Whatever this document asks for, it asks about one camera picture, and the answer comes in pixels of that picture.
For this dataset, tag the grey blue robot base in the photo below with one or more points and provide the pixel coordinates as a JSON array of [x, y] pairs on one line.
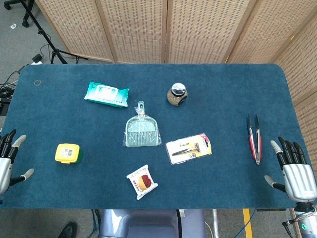
[[153, 223]]

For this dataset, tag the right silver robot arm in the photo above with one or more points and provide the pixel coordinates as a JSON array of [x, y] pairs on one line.
[[304, 219]]

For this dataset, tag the black shoe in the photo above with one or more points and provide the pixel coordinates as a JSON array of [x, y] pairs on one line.
[[68, 230]]

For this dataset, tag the blue carpet table mat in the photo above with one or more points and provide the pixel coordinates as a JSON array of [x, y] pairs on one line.
[[148, 119]]

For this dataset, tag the black tripod stand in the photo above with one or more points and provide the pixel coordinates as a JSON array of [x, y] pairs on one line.
[[42, 32]]

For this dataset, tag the white snack packet red print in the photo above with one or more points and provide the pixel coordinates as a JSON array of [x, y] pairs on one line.
[[142, 181]]

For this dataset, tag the clear plastic dustpan in wrap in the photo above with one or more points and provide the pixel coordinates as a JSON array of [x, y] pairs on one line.
[[142, 130]]

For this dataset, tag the razor in yellow blister card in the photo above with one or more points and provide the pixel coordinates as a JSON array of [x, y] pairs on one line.
[[188, 148]]

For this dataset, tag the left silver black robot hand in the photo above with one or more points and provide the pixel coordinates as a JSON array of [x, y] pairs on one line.
[[4, 163]]

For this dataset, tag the wicker folding screen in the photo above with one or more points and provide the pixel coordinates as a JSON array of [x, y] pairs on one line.
[[198, 29]]

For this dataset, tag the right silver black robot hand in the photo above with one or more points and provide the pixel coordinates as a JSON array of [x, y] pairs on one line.
[[298, 176]]

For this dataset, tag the glass jar with silver lid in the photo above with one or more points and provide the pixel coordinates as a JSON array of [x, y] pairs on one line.
[[177, 95]]

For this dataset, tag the yellow floor tape strip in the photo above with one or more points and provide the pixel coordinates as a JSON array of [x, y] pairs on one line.
[[247, 223]]

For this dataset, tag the teal wet wipes pack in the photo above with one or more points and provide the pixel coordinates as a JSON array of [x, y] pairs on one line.
[[107, 94]]

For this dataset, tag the black power adapter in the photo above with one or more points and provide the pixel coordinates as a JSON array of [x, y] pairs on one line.
[[37, 58]]

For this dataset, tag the yellow green small container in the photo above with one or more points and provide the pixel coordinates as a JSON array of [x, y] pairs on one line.
[[68, 153]]

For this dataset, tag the red black kitchen tongs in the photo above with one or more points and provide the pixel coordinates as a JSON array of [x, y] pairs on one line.
[[255, 138]]

